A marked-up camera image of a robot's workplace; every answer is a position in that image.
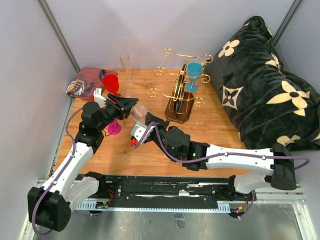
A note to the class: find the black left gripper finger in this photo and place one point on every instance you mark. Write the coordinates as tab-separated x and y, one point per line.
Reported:
118	99
129	107

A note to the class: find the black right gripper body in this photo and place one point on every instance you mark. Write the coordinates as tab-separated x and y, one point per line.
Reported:
161	131

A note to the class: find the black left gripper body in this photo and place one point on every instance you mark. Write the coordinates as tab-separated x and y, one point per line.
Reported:
112	112

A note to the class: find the clear round wine glass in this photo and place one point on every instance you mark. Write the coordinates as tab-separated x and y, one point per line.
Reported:
138	111

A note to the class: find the pink wine glass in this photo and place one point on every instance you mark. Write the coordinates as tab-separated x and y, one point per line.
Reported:
114	128

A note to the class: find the red wine glass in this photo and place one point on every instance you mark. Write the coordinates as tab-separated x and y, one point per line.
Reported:
111	84

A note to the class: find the gold wire glass rack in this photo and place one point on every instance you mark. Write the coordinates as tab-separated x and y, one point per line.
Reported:
181	101

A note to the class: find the maroon printed t-shirt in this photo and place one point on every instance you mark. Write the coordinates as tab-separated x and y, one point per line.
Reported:
86	81

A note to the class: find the clear champagne flute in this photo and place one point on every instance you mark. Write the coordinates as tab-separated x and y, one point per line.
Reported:
126	64

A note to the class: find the blue wine glass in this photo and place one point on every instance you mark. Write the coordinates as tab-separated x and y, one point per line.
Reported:
194	71

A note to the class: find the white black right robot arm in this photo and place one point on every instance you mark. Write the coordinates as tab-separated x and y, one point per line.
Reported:
266	167

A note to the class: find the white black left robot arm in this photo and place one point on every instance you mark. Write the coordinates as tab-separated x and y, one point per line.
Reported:
51	205

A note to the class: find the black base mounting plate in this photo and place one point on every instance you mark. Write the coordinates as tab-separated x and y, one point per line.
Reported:
133	193

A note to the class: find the black floral blanket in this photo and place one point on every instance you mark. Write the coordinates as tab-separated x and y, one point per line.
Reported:
266	104

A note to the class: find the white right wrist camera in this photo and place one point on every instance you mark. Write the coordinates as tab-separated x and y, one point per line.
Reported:
138	131

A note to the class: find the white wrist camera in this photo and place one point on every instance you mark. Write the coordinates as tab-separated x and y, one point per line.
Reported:
138	131
98	98

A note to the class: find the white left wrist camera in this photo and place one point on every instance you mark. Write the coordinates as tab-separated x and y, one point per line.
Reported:
98	98

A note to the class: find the aluminium frame rail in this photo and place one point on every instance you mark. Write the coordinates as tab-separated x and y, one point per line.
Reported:
43	4

